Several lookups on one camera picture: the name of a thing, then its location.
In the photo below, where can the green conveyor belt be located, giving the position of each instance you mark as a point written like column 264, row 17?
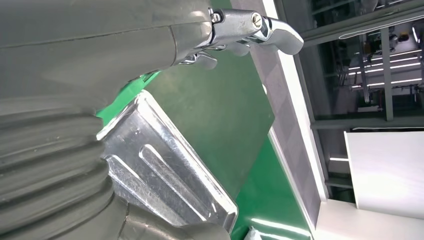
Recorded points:
column 268, row 198

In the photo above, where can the green plastic crate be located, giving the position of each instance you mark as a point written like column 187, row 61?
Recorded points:
column 126, row 96

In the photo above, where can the steel scale tray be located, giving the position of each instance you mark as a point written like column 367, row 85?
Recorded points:
column 159, row 159

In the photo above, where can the white panel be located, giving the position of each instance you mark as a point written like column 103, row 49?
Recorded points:
column 387, row 172

